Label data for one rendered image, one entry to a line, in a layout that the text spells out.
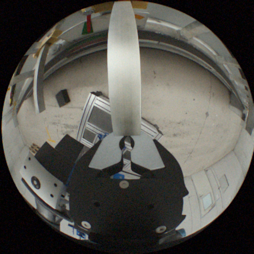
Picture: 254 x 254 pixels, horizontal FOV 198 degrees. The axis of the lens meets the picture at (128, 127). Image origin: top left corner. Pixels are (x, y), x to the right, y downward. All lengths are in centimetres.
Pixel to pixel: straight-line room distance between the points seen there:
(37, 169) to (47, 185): 5
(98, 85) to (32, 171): 96
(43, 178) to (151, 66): 109
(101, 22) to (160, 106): 98
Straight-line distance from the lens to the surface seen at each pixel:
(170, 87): 105
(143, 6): 25
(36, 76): 29
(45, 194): 23
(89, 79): 106
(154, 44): 94
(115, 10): 16
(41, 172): 24
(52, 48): 41
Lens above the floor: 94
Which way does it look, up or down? 62 degrees down
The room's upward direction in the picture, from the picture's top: 178 degrees counter-clockwise
